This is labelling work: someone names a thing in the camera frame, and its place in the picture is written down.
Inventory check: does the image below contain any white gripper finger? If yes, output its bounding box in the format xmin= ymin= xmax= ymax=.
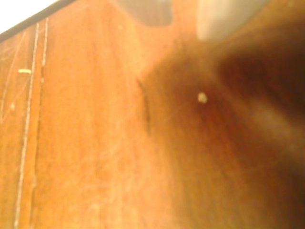
xmin=114 ymin=0 xmax=176 ymax=26
xmin=196 ymin=0 xmax=265 ymax=41

